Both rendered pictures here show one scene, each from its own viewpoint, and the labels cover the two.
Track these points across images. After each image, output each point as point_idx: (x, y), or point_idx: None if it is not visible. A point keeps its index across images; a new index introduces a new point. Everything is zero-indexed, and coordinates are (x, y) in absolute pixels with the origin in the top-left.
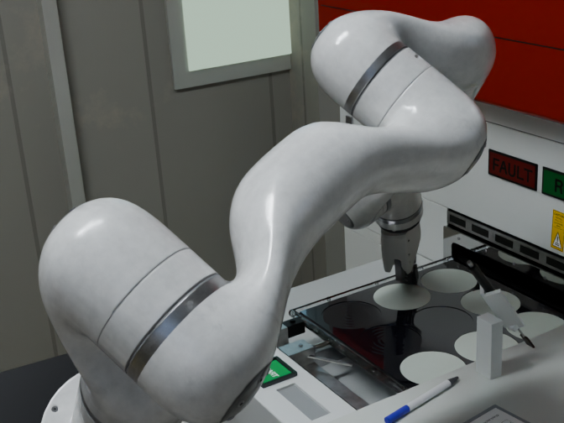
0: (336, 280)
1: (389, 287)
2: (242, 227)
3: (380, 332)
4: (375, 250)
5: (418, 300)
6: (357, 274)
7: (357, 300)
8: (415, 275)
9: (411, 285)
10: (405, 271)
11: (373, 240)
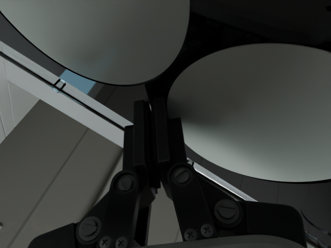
0: (118, 137)
1: (207, 151)
2: None
3: None
4: (18, 95)
5: (302, 88)
6: (89, 117)
7: (300, 203)
8: (167, 134)
9: (177, 108)
10: (241, 220)
11: (10, 106)
